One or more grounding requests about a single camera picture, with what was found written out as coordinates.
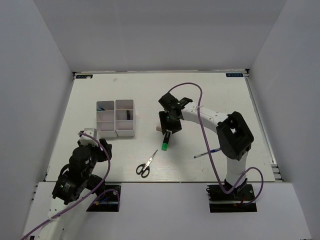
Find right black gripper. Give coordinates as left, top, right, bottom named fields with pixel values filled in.
left=159, top=110, right=183, bottom=135

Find white eraser block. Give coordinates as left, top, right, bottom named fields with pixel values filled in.
left=156, top=125, right=162, bottom=132

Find green highlighter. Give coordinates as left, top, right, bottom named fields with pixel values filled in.
left=161, top=131, right=171, bottom=151

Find black handled scissors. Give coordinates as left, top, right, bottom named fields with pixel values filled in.
left=135, top=150, right=158, bottom=179

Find purple highlighter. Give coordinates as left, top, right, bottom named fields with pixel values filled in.
left=126, top=110, right=131, bottom=120

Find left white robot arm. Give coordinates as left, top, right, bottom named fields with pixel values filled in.
left=22, top=132, right=112, bottom=240

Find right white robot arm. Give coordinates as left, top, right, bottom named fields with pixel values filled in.
left=158, top=92, right=254, bottom=200

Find right white organizer box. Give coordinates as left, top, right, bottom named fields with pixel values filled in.
left=115, top=99, right=136, bottom=137

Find blue ballpoint pen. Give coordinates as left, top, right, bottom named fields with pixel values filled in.
left=193, top=148, right=221, bottom=159

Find right corner label sticker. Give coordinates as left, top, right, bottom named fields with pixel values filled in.
left=225, top=72, right=244, bottom=78

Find corner label sticker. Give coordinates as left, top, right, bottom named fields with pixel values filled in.
left=75, top=74, right=93, bottom=79
left=225, top=72, right=244, bottom=78

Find left corner label sticker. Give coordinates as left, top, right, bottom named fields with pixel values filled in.
left=75, top=74, right=93, bottom=79

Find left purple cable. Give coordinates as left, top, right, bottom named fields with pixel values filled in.
left=19, top=132, right=121, bottom=240

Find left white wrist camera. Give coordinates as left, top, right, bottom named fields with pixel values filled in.
left=77, top=128, right=99, bottom=147

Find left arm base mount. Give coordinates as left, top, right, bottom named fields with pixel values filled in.
left=86, top=184, right=122, bottom=213

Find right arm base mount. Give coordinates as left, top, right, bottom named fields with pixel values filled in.
left=206, top=184, right=257, bottom=213

